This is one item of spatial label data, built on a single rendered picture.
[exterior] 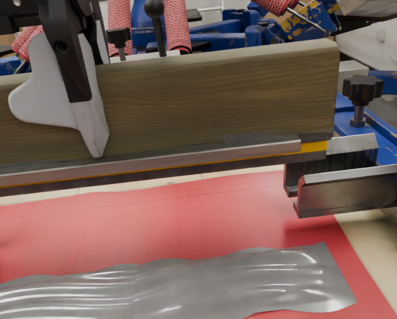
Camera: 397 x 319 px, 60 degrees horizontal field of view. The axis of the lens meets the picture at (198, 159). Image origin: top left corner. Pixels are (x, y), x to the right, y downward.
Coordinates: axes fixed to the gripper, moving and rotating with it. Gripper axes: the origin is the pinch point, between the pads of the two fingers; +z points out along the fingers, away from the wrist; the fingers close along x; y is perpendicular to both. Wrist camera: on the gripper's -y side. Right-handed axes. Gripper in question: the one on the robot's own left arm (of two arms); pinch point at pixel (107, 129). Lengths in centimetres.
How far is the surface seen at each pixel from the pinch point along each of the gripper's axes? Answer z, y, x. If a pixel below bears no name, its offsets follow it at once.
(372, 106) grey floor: 108, -164, -242
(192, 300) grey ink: 13.1, -5.1, 6.7
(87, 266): 13.6, 4.9, 0.9
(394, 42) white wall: 67, -200, -285
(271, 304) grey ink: 13.3, -11.4, 7.8
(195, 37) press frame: 7, -11, -77
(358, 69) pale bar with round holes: 5.1, -32.6, -23.9
